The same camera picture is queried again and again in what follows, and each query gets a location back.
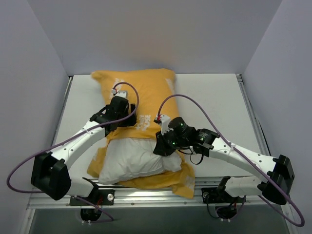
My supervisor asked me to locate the yellow and blue Mickey pillowcase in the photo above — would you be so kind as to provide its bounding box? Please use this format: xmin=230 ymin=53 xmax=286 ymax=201
xmin=87 ymin=69 xmax=195 ymax=199

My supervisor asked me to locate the white pillow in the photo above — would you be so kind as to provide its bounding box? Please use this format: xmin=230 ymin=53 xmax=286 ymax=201
xmin=98 ymin=138 xmax=182 ymax=185

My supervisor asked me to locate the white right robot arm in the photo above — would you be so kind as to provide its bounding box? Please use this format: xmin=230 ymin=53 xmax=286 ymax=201
xmin=154 ymin=115 xmax=295 ymax=205

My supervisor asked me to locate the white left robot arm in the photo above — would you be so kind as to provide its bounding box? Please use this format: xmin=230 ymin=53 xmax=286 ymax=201
xmin=31 ymin=91 xmax=136 ymax=204

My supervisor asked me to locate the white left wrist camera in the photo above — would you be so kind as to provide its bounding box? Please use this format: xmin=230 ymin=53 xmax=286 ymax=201
xmin=111 ymin=89 xmax=128 ymax=99

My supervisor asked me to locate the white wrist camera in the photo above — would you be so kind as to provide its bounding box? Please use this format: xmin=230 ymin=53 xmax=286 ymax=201
xmin=154 ymin=115 xmax=171 ymax=135
xmin=111 ymin=89 xmax=128 ymax=99

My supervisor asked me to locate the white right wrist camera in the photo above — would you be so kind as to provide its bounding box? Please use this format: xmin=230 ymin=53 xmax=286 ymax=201
xmin=154 ymin=115 xmax=171 ymax=135

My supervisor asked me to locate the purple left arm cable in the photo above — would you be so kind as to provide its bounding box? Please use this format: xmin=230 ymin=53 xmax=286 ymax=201
xmin=6 ymin=82 xmax=140 ymax=194

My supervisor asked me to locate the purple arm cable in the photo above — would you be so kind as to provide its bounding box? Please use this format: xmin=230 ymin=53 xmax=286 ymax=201
xmin=158 ymin=94 xmax=305 ymax=227
xmin=6 ymin=82 xmax=140 ymax=194

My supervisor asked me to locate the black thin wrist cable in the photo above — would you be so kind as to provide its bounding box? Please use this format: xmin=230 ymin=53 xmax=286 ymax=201
xmin=189 ymin=148 xmax=204 ymax=165

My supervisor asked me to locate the aluminium table frame rail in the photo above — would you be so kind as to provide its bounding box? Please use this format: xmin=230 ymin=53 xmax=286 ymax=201
xmin=20 ymin=73 xmax=299 ymax=234

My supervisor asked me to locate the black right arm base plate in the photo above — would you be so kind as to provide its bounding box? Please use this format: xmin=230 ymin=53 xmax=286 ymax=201
xmin=201 ymin=186 xmax=247 ymax=220

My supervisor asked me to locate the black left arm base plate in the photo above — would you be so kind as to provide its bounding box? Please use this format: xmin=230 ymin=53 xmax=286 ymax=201
xmin=69 ymin=189 xmax=115 ymax=224

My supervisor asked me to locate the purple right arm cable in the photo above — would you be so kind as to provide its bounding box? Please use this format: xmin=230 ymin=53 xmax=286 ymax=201
xmin=158 ymin=94 xmax=305 ymax=227

